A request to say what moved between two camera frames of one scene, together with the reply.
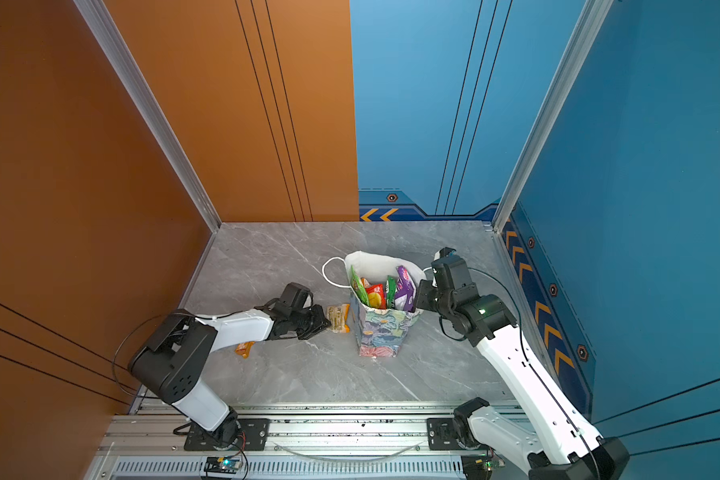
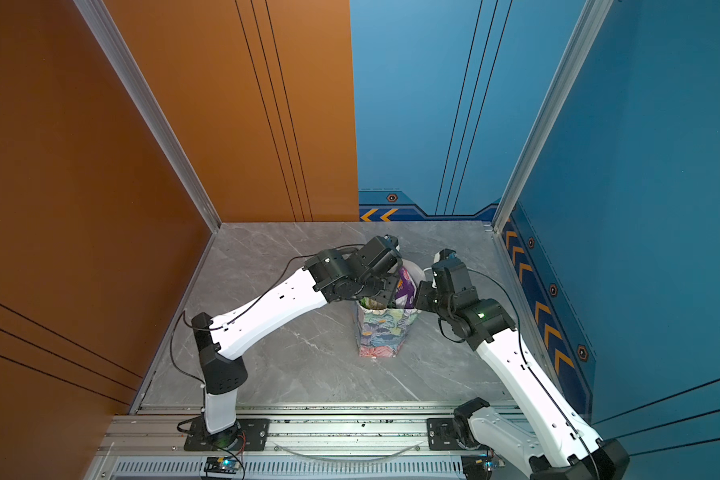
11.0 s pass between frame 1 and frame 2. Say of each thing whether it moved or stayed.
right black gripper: stayed
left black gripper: moved
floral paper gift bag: stayed
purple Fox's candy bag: stayed
